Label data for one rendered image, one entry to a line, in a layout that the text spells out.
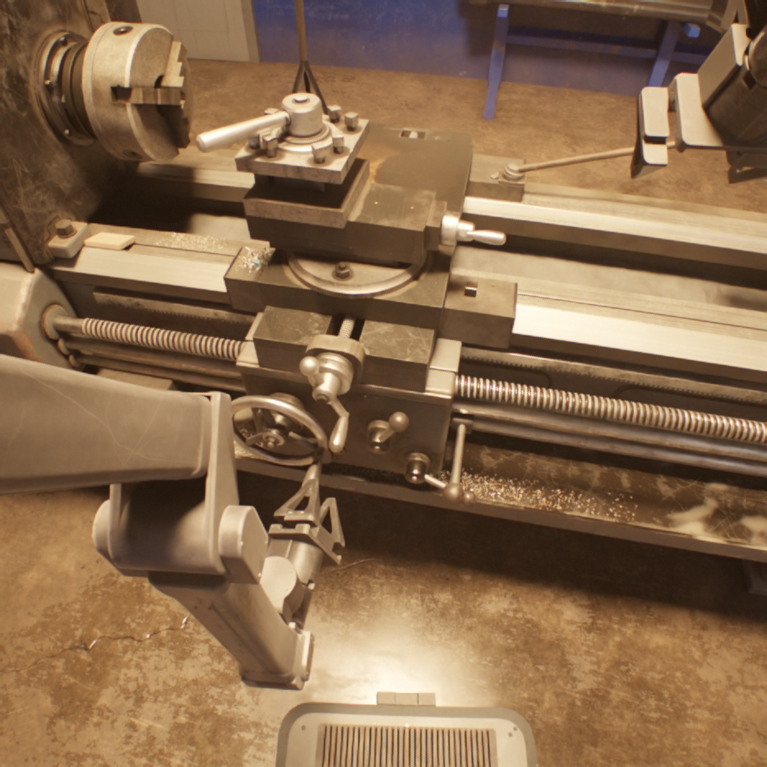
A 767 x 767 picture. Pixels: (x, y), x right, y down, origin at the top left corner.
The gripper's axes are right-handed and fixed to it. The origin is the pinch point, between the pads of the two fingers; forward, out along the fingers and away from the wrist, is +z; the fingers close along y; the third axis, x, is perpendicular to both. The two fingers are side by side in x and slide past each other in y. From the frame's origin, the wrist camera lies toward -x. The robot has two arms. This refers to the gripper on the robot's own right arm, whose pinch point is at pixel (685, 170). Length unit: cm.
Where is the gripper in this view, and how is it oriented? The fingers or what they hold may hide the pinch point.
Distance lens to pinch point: 62.8
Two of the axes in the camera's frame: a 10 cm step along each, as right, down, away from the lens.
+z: 0.1, 1.7, 9.9
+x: -0.3, 9.9, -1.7
